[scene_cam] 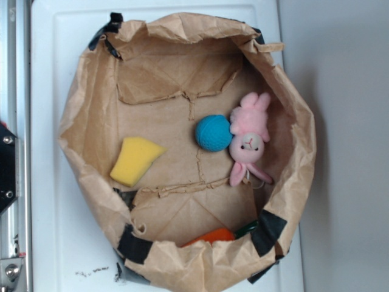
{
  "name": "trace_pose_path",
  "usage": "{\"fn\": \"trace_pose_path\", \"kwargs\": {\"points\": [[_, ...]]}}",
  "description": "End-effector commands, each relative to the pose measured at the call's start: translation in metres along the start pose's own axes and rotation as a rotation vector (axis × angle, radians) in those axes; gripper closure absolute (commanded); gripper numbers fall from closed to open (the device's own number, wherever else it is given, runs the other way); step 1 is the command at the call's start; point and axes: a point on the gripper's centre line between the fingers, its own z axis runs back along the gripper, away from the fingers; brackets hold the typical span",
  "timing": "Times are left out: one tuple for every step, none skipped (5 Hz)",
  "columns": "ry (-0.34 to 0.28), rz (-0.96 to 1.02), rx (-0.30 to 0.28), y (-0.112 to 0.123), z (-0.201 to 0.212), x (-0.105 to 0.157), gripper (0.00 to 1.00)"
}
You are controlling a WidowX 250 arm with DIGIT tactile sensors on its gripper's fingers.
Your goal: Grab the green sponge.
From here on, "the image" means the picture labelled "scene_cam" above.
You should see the yellow green sponge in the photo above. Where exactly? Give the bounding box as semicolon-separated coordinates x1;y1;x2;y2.
110;136;167;187

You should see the brown paper bag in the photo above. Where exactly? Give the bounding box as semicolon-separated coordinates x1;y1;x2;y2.
59;13;317;291

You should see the blue ball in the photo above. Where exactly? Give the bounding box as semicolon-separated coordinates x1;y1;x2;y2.
195;115;233;152

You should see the pink plush bunny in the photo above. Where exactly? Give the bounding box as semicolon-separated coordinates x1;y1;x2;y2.
229;92;272;186

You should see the orange toy carrot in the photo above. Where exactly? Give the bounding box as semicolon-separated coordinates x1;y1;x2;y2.
182;220;258;247

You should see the white tray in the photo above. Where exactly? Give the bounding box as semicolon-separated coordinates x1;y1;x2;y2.
29;3;306;292

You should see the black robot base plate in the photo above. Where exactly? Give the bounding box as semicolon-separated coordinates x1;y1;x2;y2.
0;122;17;215

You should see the metal frame rail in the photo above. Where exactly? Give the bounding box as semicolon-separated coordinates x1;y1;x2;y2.
1;1;33;291

